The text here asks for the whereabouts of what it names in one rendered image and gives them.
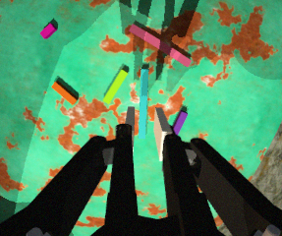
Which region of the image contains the lime green rod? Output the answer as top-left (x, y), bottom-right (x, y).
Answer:
top-left (103, 69), bottom-right (129, 104)

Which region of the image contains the orange rectangular block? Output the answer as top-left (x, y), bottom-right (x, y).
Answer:
top-left (52, 81), bottom-right (78, 105)

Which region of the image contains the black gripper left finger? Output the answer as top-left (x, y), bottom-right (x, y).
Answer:
top-left (0, 106), bottom-right (140, 236)

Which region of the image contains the turquoise rod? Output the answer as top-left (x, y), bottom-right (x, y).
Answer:
top-left (139, 69), bottom-right (148, 139)

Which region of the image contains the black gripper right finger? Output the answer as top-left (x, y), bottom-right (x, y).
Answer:
top-left (153, 107), bottom-right (282, 236)

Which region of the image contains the magenta rod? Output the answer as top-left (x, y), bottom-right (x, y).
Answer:
top-left (40, 24), bottom-right (57, 39)

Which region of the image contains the purple rod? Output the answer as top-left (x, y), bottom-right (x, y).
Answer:
top-left (173, 110), bottom-right (188, 135)

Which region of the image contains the pink rod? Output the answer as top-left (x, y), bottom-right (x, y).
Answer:
top-left (129, 24), bottom-right (192, 67)

